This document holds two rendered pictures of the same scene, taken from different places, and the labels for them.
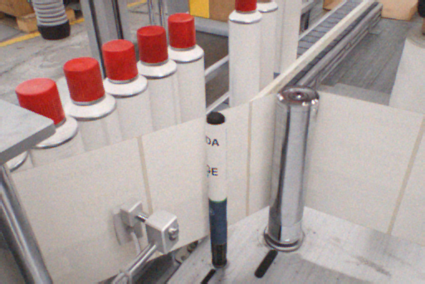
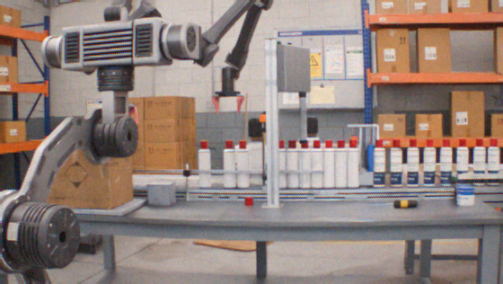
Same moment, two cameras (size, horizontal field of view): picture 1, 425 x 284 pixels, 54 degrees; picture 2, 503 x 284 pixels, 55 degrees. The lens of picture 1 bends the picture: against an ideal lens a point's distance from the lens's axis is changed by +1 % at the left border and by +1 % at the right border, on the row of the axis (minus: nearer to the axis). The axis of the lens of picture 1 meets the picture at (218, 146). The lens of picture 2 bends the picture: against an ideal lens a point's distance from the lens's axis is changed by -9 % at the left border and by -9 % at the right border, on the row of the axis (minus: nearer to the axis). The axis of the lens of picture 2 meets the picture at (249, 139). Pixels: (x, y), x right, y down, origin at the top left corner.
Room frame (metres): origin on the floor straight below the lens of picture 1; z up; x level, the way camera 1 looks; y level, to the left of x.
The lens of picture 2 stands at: (1.56, 2.05, 1.21)
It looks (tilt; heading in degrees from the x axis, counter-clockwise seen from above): 3 degrees down; 245
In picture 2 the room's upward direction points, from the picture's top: 1 degrees counter-clockwise
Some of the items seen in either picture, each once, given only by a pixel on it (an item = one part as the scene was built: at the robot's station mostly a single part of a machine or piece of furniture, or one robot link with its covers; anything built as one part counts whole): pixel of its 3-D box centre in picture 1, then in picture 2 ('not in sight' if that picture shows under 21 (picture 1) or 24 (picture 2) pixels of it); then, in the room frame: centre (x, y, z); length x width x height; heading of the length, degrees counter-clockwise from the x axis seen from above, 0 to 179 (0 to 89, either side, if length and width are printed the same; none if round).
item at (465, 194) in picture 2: not in sight; (465, 195); (-0.05, 0.61, 0.87); 0.07 x 0.07 x 0.07
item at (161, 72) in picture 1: (160, 109); (292, 164); (0.45, 0.07, 0.98); 0.05 x 0.05 x 0.20
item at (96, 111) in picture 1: (100, 150); (316, 164); (0.37, 0.13, 0.98); 0.05 x 0.05 x 0.20
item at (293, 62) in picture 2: not in sight; (288, 69); (0.50, 0.14, 1.38); 0.17 x 0.10 x 0.19; 22
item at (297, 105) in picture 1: (290, 173); not in sight; (0.33, -0.07, 0.97); 0.05 x 0.05 x 0.19
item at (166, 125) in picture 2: not in sight; (143, 157); (0.16, -3.99, 0.70); 1.20 x 0.82 x 1.39; 145
